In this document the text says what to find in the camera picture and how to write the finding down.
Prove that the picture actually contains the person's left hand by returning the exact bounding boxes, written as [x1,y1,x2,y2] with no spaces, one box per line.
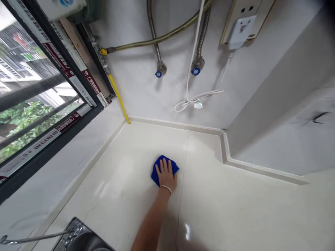
[155,158,178,189]

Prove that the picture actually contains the blue microfibre cloth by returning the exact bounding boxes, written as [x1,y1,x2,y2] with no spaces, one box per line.
[150,154,180,188]

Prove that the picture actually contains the yellow gas pipe with valve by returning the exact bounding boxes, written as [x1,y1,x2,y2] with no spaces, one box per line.
[89,33,131,125]

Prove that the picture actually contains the stainless steel sink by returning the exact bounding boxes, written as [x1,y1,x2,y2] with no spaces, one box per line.
[53,216,116,251]

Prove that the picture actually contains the chrome faucet spout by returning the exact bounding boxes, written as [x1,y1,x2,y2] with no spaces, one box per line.
[0,227,82,247]

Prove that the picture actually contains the black framed window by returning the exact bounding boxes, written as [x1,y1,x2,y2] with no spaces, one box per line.
[0,0,117,205]

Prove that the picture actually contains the light wooden board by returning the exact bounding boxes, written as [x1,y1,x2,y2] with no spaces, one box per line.
[58,17,91,69]

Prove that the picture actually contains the white leakage protector plug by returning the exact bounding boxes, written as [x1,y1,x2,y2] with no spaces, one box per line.
[228,14,258,51]

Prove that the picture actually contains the white water heater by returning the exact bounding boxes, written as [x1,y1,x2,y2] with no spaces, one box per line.
[36,0,88,22]

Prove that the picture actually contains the blue handled angle valve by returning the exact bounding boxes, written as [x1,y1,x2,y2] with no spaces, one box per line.
[191,57,206,77]
[155,61,167,78]

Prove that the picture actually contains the white power cable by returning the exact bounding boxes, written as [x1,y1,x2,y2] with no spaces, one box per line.
[174,0,234,113]

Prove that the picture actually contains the brass flexible gas hose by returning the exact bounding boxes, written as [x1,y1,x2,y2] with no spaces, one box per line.
[105,0,213,54]

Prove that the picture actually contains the steel corrugated water hose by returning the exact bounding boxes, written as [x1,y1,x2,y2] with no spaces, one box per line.
[146,0,164,66]
[195,5,211,62]

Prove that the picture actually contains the gold rimmed wall socket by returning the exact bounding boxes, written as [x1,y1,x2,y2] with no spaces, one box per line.
[219,0,277,46]

